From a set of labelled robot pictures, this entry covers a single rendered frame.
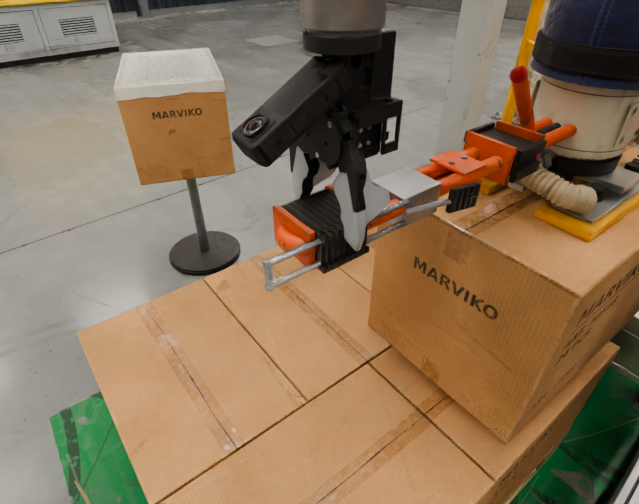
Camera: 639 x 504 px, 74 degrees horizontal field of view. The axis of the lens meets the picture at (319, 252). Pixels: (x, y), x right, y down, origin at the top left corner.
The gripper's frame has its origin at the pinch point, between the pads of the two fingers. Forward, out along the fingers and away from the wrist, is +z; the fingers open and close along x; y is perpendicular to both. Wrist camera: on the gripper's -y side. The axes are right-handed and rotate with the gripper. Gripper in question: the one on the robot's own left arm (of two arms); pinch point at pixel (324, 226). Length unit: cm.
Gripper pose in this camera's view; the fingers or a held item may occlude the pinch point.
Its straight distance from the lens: 49.0
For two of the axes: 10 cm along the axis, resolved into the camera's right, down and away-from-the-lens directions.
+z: 0.1, 8.0, 6.0
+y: 8.0, -3.7, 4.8
